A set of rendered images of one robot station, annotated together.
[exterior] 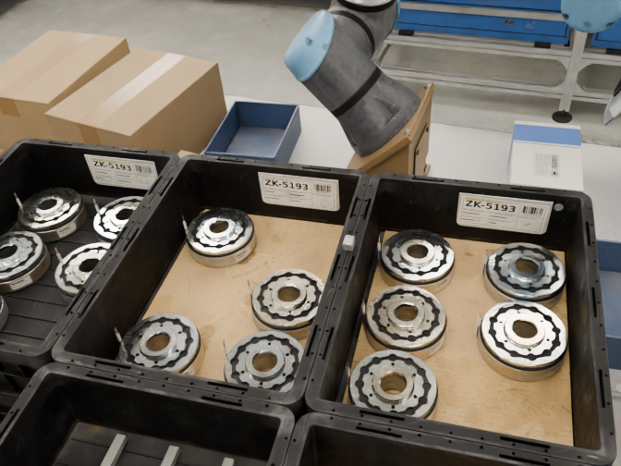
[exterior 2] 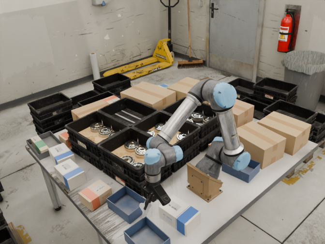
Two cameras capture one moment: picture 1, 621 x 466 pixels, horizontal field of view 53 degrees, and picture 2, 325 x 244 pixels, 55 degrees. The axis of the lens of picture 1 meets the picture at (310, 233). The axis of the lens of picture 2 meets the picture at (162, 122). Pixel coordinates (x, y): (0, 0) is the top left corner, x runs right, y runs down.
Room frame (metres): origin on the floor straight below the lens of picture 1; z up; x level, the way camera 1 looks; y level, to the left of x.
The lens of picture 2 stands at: (1.40, -1.55, 2.06)
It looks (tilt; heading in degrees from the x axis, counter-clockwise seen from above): 31 degrees down; 117
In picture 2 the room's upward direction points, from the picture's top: 4 degrees counter-clockwise
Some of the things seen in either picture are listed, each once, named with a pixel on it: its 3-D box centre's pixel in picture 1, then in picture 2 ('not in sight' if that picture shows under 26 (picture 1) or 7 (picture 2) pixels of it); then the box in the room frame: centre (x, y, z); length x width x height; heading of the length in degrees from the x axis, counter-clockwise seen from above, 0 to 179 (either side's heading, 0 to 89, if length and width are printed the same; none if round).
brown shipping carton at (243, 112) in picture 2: not in sight; (230, 113); (0.90, 0.71, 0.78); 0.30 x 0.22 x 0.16; 157
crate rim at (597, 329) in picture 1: (465, 291); (134, 147); (0.49, -0.18, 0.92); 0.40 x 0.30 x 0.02; 161
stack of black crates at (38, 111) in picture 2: not in sight; (54, 119); (-1.08, 0.65, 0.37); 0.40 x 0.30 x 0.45; 66
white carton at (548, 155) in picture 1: (542, 172); (179, 215); (0.91, -0.44, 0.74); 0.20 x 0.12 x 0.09; 160
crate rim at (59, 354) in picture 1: (230, 259); (165, 128); (0.58, 0.11, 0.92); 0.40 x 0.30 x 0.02; 161
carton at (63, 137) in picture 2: not in sight; (71, 137); (-0.20, -0.01, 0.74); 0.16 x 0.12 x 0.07; 68
